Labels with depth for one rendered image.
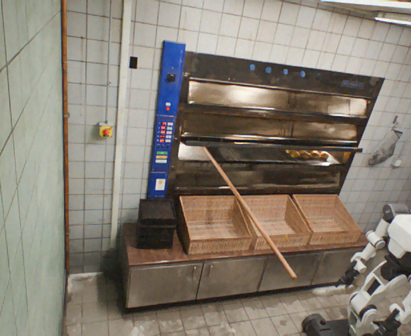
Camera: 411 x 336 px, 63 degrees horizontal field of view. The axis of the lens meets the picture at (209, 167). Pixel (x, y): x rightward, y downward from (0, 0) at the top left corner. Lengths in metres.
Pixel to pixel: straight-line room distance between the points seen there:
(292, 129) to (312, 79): 0.47
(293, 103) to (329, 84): 0.38
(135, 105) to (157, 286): 1.46
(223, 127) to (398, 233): 1.52
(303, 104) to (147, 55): 1.44
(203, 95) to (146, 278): 1.52
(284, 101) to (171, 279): 1.78
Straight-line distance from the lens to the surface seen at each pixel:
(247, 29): 2.77
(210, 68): 2.73
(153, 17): 2.56
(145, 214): 2.74
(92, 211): 3.06
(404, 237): 2.63
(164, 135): 2.75
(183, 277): 2.95
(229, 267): 3.05
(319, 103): 3.27
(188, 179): 3.03
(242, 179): 3.22
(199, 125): 2.82
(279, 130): 3.15
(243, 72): 2.84
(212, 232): 3.14
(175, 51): 2.59
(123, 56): 2.55
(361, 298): 2.92
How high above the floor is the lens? 2.44
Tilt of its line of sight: 25 degrees down
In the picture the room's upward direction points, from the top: 11 degrees clockwise
